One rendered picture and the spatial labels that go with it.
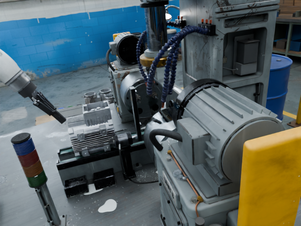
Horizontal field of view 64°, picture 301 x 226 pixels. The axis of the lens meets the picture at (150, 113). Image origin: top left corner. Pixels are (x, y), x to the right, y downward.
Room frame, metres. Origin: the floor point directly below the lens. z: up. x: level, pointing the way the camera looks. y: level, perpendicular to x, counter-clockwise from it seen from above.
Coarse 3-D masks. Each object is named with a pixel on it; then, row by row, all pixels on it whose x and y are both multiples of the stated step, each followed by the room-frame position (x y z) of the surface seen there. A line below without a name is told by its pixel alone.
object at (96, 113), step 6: (96, 102) 1.09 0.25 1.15; (102, 102) 1.09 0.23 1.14; (84, 108) 1.06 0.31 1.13; (90, 108) 1.08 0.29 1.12; (96, 108) 1.08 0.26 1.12; (102, 108) 1.08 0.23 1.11; (108, 108) 1.00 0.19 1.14; (84, 114) 0.98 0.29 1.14; (90, 114) 0.98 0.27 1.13; (96, 114) 0.99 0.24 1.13; (102, 114) 0.99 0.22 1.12; (108, 114) 1.00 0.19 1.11; (90, 120) 0.98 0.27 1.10; (96, 120) 0.99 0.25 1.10; (102, 120) 0.99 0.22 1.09
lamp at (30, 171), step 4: (36, 164) 0.67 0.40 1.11; (40, 164) 0.69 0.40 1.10; (24, 168) 0.66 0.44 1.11; (28, 168) 0.66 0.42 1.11; (32, 168) 0.66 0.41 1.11; (36, 168) 0.67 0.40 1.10; (40, 168) 0.68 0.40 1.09; (24, 172) 0.67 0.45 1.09; (28, 172) 0.66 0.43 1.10; (32, 172) 0.66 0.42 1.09; (36, 172) 0.67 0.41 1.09; (40, 172) 0.68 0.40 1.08; (28, 176) 0.66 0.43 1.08; (32, 176) 0.66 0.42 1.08
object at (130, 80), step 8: (136, 72) 1.45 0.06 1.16; (128, 80) 1.38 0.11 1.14; (136, 80) 1.31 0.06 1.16; (144, 80) 1.31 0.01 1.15; (120, 88) 1.42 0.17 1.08; (128, 88) 1.29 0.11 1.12; (136, 88) 1.30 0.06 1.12; (144, 88) 1.31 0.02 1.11; (152, 88) 1.32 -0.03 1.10; (160, 88) 1.33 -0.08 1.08; (128, 96) 1.29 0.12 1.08; (136, 96) 1.28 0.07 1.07; (144, 96) 1.30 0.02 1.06; (152, 96) 1.29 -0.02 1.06; (160, 96) 1.33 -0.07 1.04; (128, 104) 1.29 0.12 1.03; (144, 104) 1.30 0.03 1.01; (152, 104) 1.31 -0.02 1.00; (160, 104) 1.33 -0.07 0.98; (144, 112) 1.30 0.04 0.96; (152, 112) 1.32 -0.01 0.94
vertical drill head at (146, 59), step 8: (144, 0) 1.10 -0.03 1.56; (144, 8) 1.10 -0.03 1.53; (152, 8) 1.07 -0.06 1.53; (160, 8) 1.07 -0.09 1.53; (152, 16) 1.07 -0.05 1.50; (160, 16) 1.07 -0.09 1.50; (152, 24) 1.07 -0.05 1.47; (160, 24) 1.07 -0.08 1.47; (152, 32) 1.07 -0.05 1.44; (160, 32) 1.07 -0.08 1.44; (152, 40) 1.08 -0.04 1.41; (160, 40) 1.07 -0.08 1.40; (152, 48) 1.08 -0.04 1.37; (160, 48) 1.07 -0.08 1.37; (168, 48) 1.11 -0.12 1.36; (144, 56) 1.10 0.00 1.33; (152, 56) 1.06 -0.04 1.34; (144, 64) 1.06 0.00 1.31; (160, 64) 1.02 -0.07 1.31
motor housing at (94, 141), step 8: (72, 120) 0.99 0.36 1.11; (80, 120) 0.99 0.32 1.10; (80, 128) 0.97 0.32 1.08; (88, 128) 0.97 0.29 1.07; (96, 128) 0.97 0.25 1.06; (112, 128) 0.98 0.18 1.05; (72, 136) 0.94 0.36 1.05; (88, 136) 0.94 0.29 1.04; (96, 136) 0.95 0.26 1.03; (104, 136) 0.96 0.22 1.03; (112, 136) 0.97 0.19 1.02; (72, 144) 0.92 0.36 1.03; (80, 144) 0.93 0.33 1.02; (88, 144) 0.93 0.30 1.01; (96, 144) 0.94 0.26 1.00; (80, 152) 0.98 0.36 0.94
